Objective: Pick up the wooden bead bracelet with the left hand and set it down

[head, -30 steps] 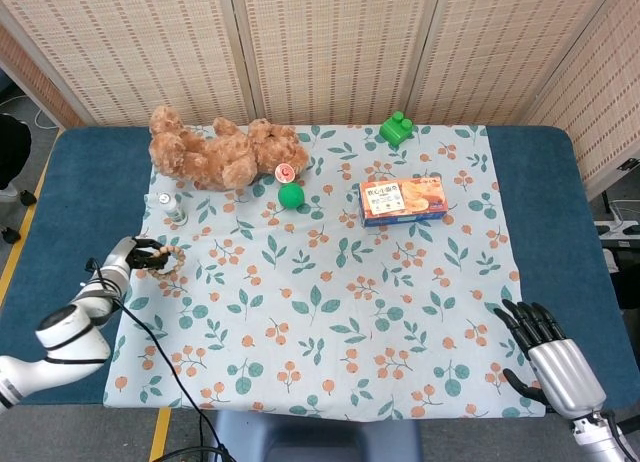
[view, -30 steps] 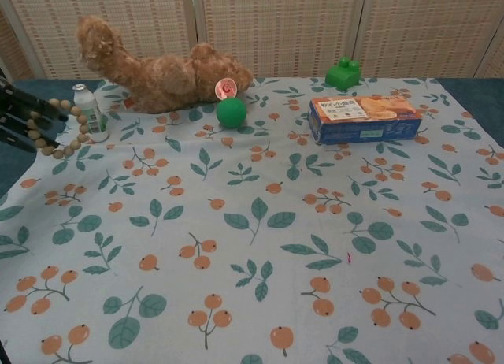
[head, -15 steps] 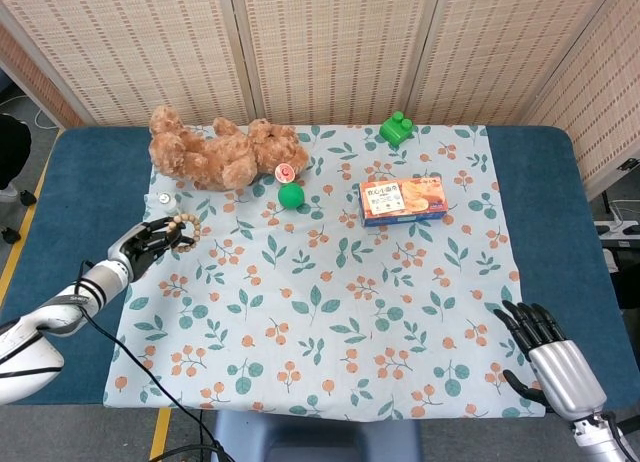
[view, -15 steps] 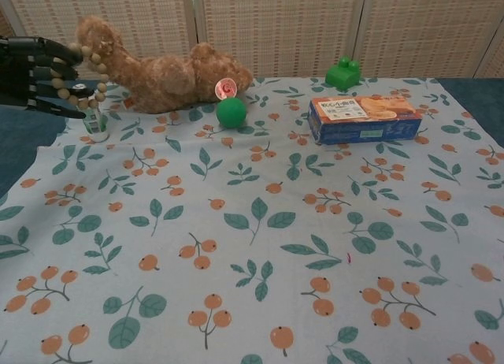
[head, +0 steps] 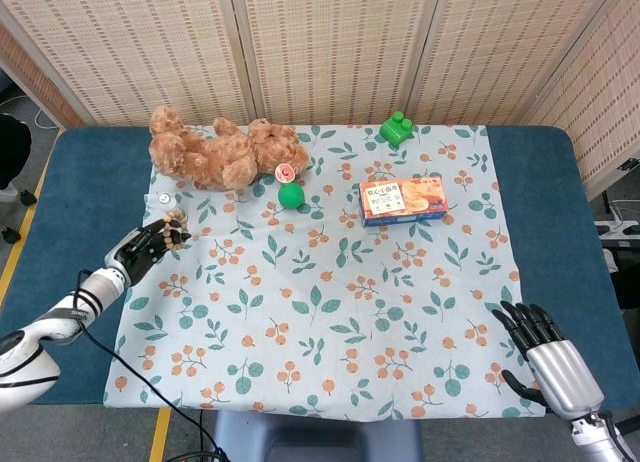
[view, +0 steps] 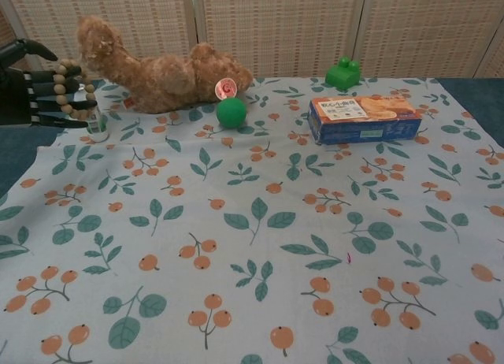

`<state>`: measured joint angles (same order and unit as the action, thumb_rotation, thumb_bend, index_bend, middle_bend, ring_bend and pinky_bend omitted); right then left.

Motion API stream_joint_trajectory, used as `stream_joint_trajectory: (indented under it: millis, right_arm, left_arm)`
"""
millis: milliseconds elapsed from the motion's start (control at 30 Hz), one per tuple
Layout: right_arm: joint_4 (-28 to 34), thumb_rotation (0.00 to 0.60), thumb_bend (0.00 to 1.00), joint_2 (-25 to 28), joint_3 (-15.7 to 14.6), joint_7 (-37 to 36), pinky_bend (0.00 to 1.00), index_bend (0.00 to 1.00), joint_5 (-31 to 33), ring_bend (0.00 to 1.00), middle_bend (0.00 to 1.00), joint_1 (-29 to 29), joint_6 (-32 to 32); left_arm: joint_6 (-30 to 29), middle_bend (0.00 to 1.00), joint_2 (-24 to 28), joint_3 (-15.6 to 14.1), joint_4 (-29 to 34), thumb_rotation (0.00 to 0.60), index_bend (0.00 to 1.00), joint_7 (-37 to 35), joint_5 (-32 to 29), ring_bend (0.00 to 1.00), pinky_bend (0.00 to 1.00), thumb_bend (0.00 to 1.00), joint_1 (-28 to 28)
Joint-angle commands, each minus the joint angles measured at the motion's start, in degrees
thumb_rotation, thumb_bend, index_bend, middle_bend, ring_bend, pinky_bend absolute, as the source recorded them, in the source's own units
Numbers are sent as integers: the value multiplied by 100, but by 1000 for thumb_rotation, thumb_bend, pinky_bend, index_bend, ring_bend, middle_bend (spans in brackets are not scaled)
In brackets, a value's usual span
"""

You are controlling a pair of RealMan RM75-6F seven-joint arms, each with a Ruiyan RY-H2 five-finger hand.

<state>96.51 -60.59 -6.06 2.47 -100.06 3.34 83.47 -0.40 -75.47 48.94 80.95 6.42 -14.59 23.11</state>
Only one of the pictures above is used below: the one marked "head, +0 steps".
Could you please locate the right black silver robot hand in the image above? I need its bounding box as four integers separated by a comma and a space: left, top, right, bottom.
492, 300, 606, 421

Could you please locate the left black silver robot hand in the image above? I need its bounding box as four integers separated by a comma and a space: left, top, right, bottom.
103, 218, 194, 287

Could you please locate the small brown object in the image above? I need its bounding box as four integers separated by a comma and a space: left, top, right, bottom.
160, 207, 191, 254

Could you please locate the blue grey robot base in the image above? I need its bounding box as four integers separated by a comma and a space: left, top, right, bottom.
208, 410, 424, 462

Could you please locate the small white bottle green label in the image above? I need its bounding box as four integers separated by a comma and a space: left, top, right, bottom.
153, 190, 178, 214

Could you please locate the dark blue table cover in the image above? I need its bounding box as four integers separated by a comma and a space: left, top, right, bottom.
0, 125, 640, 408

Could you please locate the brown teddy bear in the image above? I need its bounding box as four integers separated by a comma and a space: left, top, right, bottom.
148, 105, 311, 191

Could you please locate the person in black clothes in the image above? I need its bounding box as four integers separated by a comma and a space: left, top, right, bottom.
0, 112, 39, 244

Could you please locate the green ball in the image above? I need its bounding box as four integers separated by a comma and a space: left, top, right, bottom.
277, 182, 306, 212

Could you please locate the floral leaf fruit tablecloth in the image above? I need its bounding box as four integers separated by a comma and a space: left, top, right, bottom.
102, 124, 549, 418

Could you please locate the blue orange biscuit box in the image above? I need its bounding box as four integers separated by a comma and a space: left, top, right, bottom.
357, 176, 447, 228

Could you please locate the woven beige folding screen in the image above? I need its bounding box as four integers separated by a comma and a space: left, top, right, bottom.
0, 0, 640, 198

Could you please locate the green toy building block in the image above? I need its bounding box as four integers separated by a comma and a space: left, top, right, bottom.
378, 110, 419, 147

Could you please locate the black cable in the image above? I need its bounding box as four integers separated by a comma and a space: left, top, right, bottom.
72, 269, 226, 462

